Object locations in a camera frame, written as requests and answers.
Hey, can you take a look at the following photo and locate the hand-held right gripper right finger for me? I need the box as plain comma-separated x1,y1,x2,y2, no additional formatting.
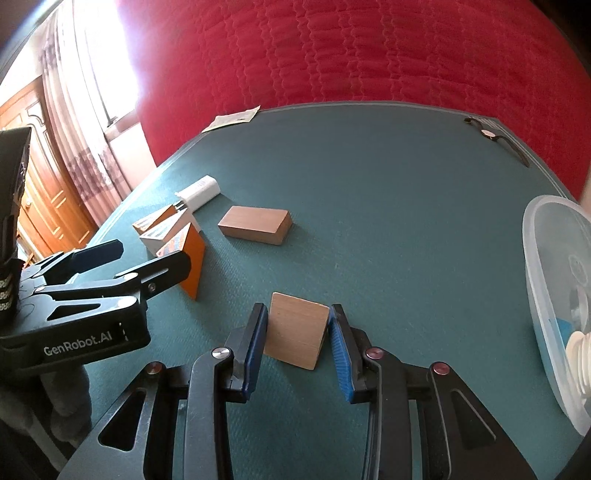
327,304,539,480

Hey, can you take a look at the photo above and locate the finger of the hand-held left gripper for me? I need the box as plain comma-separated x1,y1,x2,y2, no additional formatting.
28,239,124,289
36,251,192,302

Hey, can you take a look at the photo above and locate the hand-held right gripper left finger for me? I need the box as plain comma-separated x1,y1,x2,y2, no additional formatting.
67,302,269,480

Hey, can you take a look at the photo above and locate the orange striped triangular block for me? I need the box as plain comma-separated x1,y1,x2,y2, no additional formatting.
132,205,178,236
156,222,206,301

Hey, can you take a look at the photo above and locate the white striped triangular block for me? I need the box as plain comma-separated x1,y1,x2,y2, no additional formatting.
139,215,202,256

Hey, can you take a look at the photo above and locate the tan wooden block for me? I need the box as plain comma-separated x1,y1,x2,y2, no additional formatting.
263,292,331,371

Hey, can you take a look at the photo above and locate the white charger plug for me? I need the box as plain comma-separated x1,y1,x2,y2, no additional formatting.
174,174,220,213

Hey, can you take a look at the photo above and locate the long brown wooden block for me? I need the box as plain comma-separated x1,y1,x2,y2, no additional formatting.
218,205,294,247

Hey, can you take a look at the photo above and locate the translucent plastic bowl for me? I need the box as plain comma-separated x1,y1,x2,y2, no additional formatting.
522,195,591,437

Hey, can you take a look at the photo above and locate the blue wedge block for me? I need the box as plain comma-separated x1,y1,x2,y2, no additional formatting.
551,316,578,356

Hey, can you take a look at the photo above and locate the person's left hand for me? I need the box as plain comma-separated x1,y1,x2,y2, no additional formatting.
39,362,95,446

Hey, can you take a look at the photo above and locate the wooden door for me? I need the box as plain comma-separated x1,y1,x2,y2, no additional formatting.
0,76,100,266

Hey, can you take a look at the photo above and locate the patterned sheer curtain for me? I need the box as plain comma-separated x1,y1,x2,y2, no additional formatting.
39,9,134,227

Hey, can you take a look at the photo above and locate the green table mat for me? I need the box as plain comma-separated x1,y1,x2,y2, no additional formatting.
60,102,591,480

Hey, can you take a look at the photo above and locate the white paper card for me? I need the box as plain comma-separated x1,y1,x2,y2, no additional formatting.
202,106,260,134

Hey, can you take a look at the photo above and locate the bright window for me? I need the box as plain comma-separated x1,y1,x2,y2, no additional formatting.
74,0,148,130

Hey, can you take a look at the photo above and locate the black strap wristwatch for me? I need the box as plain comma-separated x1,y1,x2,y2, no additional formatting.
464,116,531,167

